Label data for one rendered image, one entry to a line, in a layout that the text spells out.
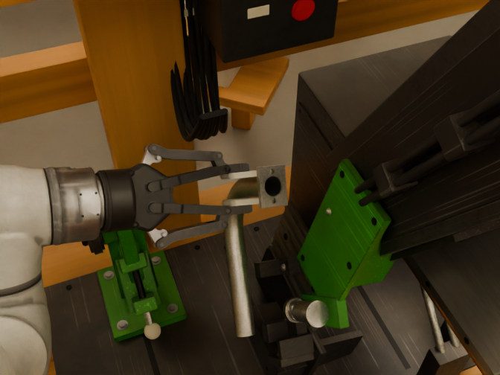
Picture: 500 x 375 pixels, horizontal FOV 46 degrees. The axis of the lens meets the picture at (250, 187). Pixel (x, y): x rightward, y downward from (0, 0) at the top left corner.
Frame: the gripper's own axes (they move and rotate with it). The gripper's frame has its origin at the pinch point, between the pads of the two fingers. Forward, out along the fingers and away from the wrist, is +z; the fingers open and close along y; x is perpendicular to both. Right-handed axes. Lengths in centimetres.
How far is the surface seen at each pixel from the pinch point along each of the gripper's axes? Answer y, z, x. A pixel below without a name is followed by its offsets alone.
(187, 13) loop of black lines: 25.5, -3.3, 9.9
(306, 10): 23.0, 8.7, -3.5
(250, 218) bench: -8.4, 18.3, 39.2
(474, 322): -20.2, 25.4, -13.4
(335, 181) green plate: -0.2, 11.5, -3.4
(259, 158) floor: 4, 81, 159
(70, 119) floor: 29, 11, 213
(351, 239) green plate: -7.9, 11.5, -6.2
